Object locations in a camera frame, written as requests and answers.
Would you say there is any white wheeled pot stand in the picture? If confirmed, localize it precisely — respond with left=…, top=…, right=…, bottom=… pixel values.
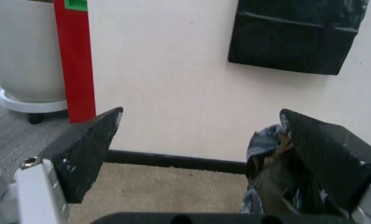
left=0, top=88, right=69, bottom=115

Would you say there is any red upright panel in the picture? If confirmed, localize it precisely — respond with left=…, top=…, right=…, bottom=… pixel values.
left=53, top=0, right=97, bottom=124

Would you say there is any black caster wheel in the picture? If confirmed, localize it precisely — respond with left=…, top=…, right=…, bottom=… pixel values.
left=27, top=112, right=46, bottom=125

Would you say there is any green label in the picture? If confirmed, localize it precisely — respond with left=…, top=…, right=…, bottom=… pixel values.
left=63, top=0, right=89, bottom=12

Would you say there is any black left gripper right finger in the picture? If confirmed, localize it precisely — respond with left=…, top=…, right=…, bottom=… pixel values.
left=279, top=108, right=371, bottom=224

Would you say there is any black plastic garbage bag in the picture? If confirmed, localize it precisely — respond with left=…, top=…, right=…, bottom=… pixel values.
left=240, top=124, right=357, bottom=215

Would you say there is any folded black garbage bag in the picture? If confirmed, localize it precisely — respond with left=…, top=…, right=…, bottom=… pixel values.
left=227, top=0, right=369, bottom=77

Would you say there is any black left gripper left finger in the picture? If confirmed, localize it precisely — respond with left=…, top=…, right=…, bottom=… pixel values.
left=13, top=106, right=124, bottom=224

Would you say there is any white round planter pot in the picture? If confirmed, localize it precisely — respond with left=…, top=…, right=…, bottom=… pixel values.
left=0, top=0, right=68, bottom=103

